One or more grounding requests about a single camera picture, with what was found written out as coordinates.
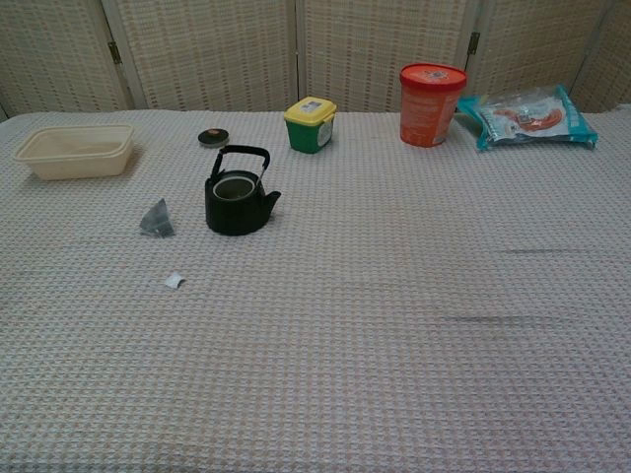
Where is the pyramid tea bag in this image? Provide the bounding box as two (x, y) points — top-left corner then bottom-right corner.
(138, 197), (177, 240)

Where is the black cast iron teapot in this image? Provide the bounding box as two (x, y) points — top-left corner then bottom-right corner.
(204, 144), (282, 237)

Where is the black round teapot lid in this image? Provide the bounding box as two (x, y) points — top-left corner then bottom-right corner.
(197, 128), (231, 149)

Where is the teal snack packet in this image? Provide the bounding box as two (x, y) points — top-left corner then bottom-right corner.
(454, 83), (599, 152)

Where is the white waffle weave tablecloth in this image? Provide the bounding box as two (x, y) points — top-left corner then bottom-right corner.
(0, 107), (631, 473)

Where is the green tub with yellow lid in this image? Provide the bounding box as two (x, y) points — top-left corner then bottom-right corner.
(283, 96), (338, 155)

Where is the orange tub with red lid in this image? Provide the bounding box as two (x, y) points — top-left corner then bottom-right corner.
(398, 62), (468, 149)

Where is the woven beige screen panel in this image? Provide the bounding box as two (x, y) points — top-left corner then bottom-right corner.
(0, 0), (133, 120)
(294, 0), (483, 114)
(571, 0), (631, 114)
(465, 0), (610, 107)
(102, 0), (303, 113)

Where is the beige rectangular plastic container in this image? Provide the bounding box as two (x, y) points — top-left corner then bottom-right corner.
(12, 123), (137, 181)

